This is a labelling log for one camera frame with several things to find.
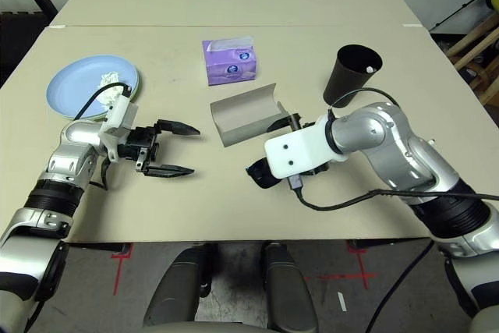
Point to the red floor tape mark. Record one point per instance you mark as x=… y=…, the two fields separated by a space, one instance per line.
x=362 y=275

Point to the grey robot leg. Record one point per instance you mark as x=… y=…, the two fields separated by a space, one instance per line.
x=175 y=286
x=288 y=286

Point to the beige robot torso cover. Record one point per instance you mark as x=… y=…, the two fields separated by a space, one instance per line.
x=210 y=329

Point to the green plastic plate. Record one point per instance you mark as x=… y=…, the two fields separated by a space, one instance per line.
x=138 y=87

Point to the wooden rack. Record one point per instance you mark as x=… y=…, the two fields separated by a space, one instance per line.
x=473 y=36

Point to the grey robot left leg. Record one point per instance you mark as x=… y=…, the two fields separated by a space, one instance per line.
x=175 y=286

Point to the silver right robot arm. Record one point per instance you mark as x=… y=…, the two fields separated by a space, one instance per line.
x=374 y=130

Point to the purple tissue box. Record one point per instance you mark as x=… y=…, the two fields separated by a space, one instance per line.
x=230 y=71

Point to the white tissue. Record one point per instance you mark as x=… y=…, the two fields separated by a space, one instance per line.
x=109 y=79

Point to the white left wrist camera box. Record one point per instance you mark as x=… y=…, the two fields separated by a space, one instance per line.
x=121 y=112

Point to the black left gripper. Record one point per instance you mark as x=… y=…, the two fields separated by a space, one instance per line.
x=144 y=147

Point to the grey robot right leg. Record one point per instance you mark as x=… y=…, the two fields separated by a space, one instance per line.
x=288 y=286

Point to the blue plastic plate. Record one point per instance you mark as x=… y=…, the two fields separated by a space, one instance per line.
x=70 y=83

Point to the black sunglasses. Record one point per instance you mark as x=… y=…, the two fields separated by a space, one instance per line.
x=261 y=177

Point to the white floor tape strip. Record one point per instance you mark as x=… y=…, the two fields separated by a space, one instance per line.
x=342 y=302

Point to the black plastic cup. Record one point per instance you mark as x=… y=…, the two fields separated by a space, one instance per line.
x=343 y=79

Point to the black table foot bar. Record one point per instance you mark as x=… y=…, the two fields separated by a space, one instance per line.
x=101 y=248
x=382 y=244

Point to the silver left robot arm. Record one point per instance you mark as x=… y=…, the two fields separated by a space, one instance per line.
x=74 y=134

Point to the black stand rod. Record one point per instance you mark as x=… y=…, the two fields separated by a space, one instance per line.
x=462 y=8

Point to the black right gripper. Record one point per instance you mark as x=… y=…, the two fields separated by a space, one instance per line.
x=297 y=121

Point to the black foam floor mat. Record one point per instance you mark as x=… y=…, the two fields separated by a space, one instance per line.
x=19 y=36

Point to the grey open glasses case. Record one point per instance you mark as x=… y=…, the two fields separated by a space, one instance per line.
x=241 y=110

